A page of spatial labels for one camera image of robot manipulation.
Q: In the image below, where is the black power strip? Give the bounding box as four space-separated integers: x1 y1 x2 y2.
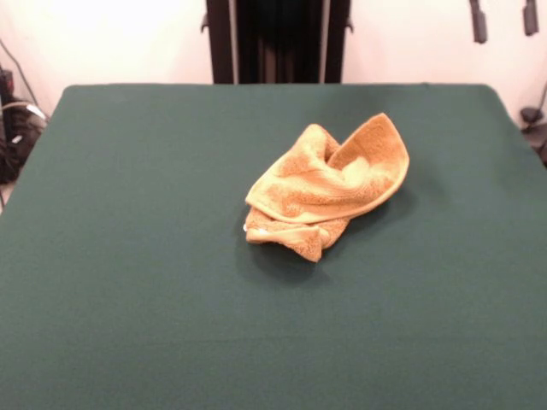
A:
0 67 16 103

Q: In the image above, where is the orange terry towel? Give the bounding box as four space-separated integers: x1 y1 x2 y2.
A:
243 112 411 263

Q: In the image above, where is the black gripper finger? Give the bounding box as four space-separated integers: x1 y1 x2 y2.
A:
468 0 490 44
523 0 541 37

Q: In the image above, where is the dark green tablecloth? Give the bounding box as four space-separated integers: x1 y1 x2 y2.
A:
0 83 547 410

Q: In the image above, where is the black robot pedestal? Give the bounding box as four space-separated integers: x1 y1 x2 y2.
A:
199 0 356 85

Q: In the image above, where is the tangled black cable bundle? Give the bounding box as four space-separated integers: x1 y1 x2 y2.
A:
0 98 48 185

